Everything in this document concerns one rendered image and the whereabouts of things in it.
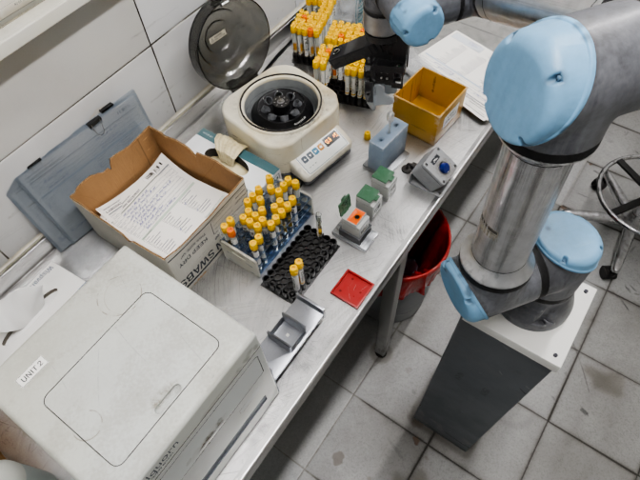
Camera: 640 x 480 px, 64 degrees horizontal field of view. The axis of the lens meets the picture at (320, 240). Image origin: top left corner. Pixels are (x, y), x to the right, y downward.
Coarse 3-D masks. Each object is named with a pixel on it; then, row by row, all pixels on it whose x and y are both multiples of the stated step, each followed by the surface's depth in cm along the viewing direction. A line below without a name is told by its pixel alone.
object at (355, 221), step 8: (352, 208) 111; (344, 216) 110; (352, 216) 110; (360, 216) 110; (368, 216) 110; (344, 224) 111; (352, 224) 109; (360, 224) 110; (368, 224) 112; (352, 232) 112; (360, 232) 111
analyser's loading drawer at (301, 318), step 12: (300, 300) 104; (288, 312) 102; (300, 312) 102; (312, 312) 102; (324, 312) 102; (276, 324) 100; (288, 324) 101; (300, 324) 98; (312, 324) 101; (276, 336) 97; (300, 336) 99; (264, 348) 99; (276, 348) 99; (288, 348) 97; (276, 360) 97; (288, 360) 97; (276, 372) 96
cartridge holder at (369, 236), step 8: (336, 232) 115; (344, 232) 113; (368, 232) 114; (376, 232) 115; (344, 240) 115; (352, 240) 113; (360, 240) 112; (368, 240) 114; (360, 248) 113; (368, 248) 113
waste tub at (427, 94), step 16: (416, 80) 132; (432, 80) 132; (448, 80) 128; (400, 96) 129; (416, 96) 138; (432, 96) 136; (448, 96) 132; (464, 96) 128; (400, 112) 129; (416, 112) 125; (432, 112) 135; (448, 112) 124; (416, 128) 129; (432, 128) 125; (448, 128) 131; (432, 144) 129
